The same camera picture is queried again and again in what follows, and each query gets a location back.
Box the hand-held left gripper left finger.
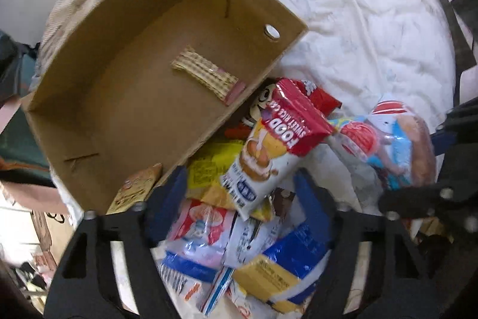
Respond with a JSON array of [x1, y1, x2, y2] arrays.
[[43, 166, 189, 319]]

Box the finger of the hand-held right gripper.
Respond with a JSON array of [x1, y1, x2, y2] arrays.
[[429, 100, 478, 155], [379, 177, 478, 230]]

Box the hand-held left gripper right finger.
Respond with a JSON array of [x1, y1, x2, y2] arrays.
[[293, 167, 445, 319]]

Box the pink white snack packet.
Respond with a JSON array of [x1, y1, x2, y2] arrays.
[[164, 197, 238, 269]]

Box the clear bread packet red print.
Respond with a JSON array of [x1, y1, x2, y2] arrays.
[[329, 98, 438, 193]]

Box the blue yellow snack packet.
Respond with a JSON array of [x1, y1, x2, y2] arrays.
[[233, 222, 334, 314]]

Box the red white rice cake packet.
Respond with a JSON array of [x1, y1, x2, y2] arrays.
[[220, 78, 335, 222]]

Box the white blue snack packet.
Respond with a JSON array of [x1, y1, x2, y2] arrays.
[[223, 217, 284, 268]]

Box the red cartoon face snack packet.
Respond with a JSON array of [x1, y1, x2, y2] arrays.
[[239, 78, 343, 140]]

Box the brown cardboard box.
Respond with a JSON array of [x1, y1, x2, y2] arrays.
[[20, 0, 309, 215]]

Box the beige printed snack packet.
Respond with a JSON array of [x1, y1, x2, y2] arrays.
[[108, 163, 163, 216]]

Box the beige checked snack bar packet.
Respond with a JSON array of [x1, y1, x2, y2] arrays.
[[171, 46, 249, 105]]

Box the dark green bag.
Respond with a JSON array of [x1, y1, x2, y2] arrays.
[[0, 29, 56, 187]]

